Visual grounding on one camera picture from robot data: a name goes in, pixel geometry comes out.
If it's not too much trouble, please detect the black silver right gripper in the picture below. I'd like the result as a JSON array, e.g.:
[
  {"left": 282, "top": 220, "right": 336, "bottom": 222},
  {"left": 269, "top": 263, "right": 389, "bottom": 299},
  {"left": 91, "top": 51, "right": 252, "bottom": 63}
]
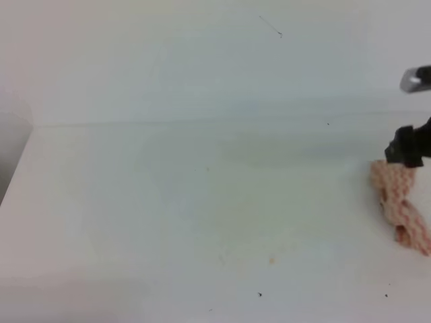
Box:
[{"left": 385, "top": 65, "right": 431, "bottom": 168}]

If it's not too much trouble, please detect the pink white striped rag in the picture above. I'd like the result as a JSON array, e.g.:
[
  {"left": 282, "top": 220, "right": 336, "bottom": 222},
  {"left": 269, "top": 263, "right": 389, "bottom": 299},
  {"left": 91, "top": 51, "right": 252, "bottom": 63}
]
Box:
[{"left": 370, "top": 160, "right": 430, "bottom": 256}]

